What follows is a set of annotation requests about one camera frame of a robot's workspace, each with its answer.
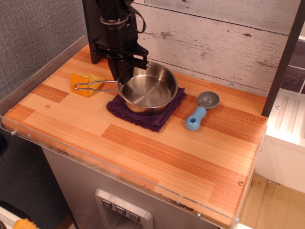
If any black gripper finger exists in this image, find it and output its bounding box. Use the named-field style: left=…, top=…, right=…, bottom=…
left=117, top=59, right=134, bottom=84
left=107, top=55, right=119, bottom=80

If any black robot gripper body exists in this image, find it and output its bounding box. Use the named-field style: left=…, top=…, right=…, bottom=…
left=101, top=21, right=149, bottom=70

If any stainless steel pot with handle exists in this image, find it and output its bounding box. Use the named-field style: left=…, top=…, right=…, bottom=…
left=89, top=62, right=178, bottom=115

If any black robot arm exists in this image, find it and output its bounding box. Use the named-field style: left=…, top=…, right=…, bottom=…
left=92, top=0, right=149, bottom=85

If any purple folded cloth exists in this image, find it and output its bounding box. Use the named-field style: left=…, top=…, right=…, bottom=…
left=106, top=87, right=187, bottom=132

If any orange cloth at corner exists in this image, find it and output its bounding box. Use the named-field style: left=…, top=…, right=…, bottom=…
left=12, top=219, right=37, bottom=229

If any yellow cheese wedge toy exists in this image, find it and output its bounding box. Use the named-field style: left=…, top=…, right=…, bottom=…
left=71, top=73, right=106, bottom=98

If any clear acrylic table edge guard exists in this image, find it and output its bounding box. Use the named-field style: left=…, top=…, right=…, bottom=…
left=3, top=112, right=266, bottom=229

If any silver dispenser panel with buttons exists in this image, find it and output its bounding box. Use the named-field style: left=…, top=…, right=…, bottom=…
left=95, top=188, right=154, bottom=229

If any white ridged side cabinet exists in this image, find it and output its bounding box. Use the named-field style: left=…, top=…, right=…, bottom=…
left=254, top=89, right=305, bottom=192

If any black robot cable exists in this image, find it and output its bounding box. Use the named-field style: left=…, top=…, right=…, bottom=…
left=127, top=4, right=146, bottom=34

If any grey scoop with blue handle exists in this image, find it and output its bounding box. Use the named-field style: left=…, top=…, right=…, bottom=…
left=185, top=91, right=220, bottom=131

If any dark right shelf post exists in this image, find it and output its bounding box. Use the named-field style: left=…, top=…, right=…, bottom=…
left=261, top=0, right=305, bottom=117

